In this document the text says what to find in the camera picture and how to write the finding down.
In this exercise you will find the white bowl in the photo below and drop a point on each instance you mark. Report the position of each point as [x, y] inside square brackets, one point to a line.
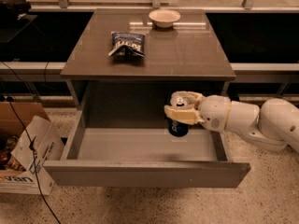
[164, 18]

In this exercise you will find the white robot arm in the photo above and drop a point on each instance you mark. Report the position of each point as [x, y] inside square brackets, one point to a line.
[272, 126]

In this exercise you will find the grey cabinet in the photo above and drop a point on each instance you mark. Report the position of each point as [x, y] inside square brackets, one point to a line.
[190, 51]

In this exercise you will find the blue pepsi can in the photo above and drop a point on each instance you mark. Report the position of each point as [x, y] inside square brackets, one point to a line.
[176, 128]

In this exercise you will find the black bag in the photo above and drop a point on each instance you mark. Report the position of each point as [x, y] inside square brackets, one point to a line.
[14, 8]

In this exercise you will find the grey open top drawer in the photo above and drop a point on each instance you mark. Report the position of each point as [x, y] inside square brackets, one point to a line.
[98, 155]

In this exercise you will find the cardboard box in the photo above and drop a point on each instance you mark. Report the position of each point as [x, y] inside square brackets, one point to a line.
[28, 139]

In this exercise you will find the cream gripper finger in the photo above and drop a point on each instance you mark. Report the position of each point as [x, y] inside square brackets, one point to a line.
[186, 99]
[186, 115]

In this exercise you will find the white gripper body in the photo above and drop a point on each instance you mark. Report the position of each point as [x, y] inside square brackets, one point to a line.
[214, 112]

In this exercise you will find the blue chip bag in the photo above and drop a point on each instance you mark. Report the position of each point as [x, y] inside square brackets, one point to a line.
[125, 43]

